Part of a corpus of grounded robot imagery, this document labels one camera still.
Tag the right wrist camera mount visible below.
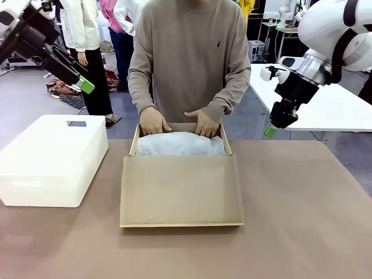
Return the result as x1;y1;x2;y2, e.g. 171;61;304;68
260;66;290;85

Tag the bystander in white jacket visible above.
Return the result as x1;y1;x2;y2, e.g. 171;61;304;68
59;0;115;128

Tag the white tissue paper sheet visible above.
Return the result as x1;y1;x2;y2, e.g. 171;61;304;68
136;131;227;157

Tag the brown cardboard shoe box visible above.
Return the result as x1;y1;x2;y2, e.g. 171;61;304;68
119;123;245;228

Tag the bystander in yellow top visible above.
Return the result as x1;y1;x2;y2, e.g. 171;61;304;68
238;0;256;24

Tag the person's beige sweater torso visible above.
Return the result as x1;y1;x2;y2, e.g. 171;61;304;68
127;0;252;124

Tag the person's left forearm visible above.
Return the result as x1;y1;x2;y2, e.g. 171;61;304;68
202;69;252;124

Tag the patterned red cloth pile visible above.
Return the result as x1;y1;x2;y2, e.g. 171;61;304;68
103;64;120;90

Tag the background robot workbench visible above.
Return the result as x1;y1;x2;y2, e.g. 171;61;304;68
273;26;300;63

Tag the bystander in pink top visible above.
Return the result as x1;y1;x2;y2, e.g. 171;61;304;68
100;0;134;92

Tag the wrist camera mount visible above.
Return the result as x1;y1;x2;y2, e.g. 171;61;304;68
260;66;290;85
28;0;58;21

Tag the person's right hand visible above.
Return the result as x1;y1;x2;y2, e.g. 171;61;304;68
139;106;172;136

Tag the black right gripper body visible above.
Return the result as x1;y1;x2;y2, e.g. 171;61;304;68
274;72;320;105

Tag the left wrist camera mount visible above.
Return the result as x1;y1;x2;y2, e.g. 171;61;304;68
28;0;58;21

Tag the white background table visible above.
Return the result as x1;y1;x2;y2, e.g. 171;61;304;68
249;63;372;132

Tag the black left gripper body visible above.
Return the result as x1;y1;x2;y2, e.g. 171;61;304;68
13;5;60;63

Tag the white foam box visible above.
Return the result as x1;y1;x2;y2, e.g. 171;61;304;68
0;114;109;208

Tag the person's left hand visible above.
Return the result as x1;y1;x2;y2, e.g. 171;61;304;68
184;109;221;138

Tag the small white crate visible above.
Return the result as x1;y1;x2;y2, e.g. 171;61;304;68
248;40;266;62

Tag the person's right forearm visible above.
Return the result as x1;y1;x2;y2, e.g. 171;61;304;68
127;69;155;117

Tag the bystander in white shirt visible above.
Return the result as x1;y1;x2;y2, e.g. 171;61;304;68
113;0;143;37

